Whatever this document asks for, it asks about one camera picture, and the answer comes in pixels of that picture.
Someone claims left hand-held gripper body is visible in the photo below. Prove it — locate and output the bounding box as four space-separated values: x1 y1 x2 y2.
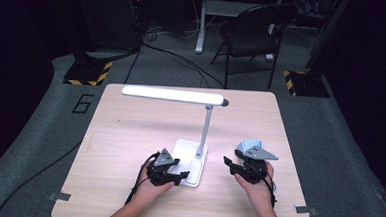
145 147 186 189

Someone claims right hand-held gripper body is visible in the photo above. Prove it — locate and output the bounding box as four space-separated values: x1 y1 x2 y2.
232 144 280 186

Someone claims white desk lamp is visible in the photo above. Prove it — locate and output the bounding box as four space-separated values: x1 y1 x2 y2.
116 84 226 190

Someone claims person's left hand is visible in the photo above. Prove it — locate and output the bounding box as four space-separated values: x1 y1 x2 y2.
131 159 178 210

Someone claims person's right hand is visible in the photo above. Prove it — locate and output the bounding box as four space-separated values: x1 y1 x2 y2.
232 158 278 211

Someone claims striped black stand base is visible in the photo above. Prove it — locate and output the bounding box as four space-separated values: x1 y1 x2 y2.
281 69 332 99
62 50 115 88

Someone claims black folding chair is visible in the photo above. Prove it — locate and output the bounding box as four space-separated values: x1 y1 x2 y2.
209 0 300 94

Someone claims grey metal stand pole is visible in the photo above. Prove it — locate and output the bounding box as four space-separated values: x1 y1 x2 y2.
304 0 353 73

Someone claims dark equipment rack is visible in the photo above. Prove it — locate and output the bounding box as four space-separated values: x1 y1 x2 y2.
72 0 145 54

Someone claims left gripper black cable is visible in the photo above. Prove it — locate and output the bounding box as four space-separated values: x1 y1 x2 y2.
123 150 161 208

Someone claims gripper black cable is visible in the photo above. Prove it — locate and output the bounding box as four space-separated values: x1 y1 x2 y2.
123 150 161 208
258 171 280 208

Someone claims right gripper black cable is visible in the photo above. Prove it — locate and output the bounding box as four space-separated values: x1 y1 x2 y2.
258 171 280 208

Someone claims grey table bracket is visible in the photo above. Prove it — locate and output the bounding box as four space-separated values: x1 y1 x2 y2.
292 204 319 217
47 190 72 203

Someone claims black floor cable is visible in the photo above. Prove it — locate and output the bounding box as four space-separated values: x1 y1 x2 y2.
123 46 142 86
139 43 228 90
0 137 82 217

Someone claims tangle of floor cables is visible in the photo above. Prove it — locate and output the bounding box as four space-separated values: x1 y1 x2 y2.
143 17 202 45

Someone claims white metal desk frame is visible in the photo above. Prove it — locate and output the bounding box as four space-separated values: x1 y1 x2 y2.
194 0 285 63

